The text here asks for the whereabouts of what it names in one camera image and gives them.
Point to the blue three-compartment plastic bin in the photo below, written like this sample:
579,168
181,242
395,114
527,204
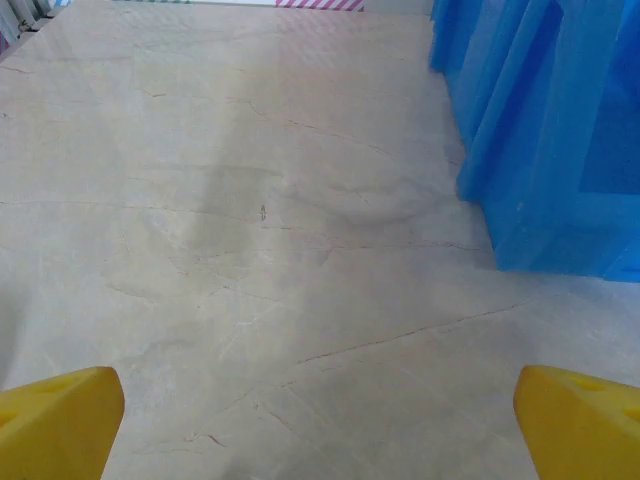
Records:
530,150

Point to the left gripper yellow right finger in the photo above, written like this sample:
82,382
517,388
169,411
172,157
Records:
580,430

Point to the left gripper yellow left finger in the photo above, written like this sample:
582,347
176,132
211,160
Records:
55,430

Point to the aluminium side rail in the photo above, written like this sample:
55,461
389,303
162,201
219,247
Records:
15,30

